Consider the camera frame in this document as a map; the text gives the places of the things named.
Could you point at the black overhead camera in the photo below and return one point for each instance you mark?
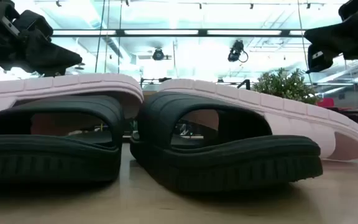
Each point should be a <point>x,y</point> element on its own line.
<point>158,55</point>

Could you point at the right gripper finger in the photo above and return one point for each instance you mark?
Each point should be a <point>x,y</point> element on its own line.
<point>325,35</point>

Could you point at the pink foam slide sandal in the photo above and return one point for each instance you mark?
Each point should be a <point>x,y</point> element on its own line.
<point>57,85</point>
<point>291,115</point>

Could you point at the black overhead crossbar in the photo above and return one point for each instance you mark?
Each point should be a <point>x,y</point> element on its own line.
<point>202,32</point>

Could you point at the black background table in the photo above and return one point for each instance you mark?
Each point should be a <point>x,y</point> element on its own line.
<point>353,111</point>

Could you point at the small green potted plant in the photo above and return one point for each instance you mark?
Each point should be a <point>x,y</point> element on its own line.
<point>284,87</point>

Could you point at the black rubber slide sandal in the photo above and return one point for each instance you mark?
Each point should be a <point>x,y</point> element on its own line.
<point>228,161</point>
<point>48,158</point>

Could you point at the red plastic bin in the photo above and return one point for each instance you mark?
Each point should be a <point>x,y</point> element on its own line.
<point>325,102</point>

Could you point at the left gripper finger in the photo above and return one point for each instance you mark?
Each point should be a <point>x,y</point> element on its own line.
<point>54,57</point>

